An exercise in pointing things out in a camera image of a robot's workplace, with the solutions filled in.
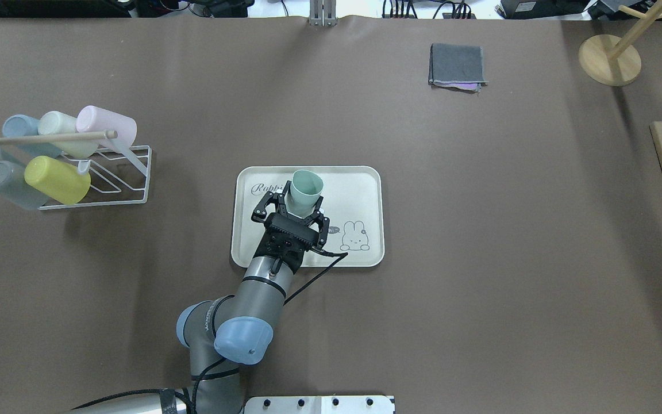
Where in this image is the cream rabbit tray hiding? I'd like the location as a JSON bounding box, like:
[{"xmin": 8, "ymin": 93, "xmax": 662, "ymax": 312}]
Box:
[{"xmin": 231, "ymin": 166, "xmax": 384, "ymax": 268}]

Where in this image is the yellow plastic cup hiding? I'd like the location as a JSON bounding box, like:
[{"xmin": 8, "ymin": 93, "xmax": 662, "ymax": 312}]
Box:
[{"xmin": 24, "ymin": 156, "xmax": 90, "ymax": 205}]

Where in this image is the aluminium frame post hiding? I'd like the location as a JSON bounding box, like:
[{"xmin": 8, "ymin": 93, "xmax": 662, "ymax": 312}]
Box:
[{"xmin": 309, "ymin": 0, "xmax": 338, "ymax": 27}]

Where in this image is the wooden mug tree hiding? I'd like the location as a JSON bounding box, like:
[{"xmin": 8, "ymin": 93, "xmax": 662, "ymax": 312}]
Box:
[{"xmin": 578, "ymin": 1, "xmax": 662, "ymax": 87}]

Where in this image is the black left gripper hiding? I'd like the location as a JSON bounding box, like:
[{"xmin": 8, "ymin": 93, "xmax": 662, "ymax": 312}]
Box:
[{"xmin": 251, "ymin": 191, "xmax": 329, "ymax": 273}]

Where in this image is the grey folded cloth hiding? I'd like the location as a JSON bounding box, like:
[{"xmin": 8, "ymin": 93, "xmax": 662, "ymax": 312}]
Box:
[{"xmin": 428, "ymin": 43, "xmax": 486, "ymax": 93}]

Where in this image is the white wire cup rack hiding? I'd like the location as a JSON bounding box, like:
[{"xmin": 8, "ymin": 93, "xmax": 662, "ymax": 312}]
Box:
[{"xmin": 0, "ymin": 131, "xmax": 152, "ymax": 210}]

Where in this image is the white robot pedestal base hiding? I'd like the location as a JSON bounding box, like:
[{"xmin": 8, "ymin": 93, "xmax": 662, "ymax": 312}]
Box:
[{"xmin": 243, "ymin": 395, "xmax": 396, "ymax": 413}]

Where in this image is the green plastic cup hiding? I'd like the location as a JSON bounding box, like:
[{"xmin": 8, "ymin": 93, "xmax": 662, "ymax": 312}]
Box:
[{"xmin": 286, "ymin": 169, "xmax": 324, "ymax": 217}]

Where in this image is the grey plastic cup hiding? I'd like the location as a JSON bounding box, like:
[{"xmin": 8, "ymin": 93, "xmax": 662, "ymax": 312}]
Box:
[{"xmin": 0, "ymin": 160, "xmax": 50, "ymax": 210}]

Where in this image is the pink plastic cup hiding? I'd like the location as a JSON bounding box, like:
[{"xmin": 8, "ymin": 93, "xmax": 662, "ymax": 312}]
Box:
[{"xmin": 75, "ymin": 105, "xmax": 137, "ymax": 146}]

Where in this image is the blue plastic cup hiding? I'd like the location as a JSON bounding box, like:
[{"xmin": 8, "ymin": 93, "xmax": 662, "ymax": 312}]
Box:
[{"xmin": 2, "ymin": 114, "xmax": 62, "ymax": 158}]

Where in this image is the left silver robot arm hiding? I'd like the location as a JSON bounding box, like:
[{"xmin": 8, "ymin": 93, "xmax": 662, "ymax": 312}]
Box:
[{"xmin": 73, "ymin": 185, "xmax": 339, "ymax": 413}]

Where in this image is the cream white plastic cup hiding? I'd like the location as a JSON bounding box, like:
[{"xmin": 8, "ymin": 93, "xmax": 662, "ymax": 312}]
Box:
[{"xmin": 39, "ymin": 110, "xmax": 99, "ymax": 159}]

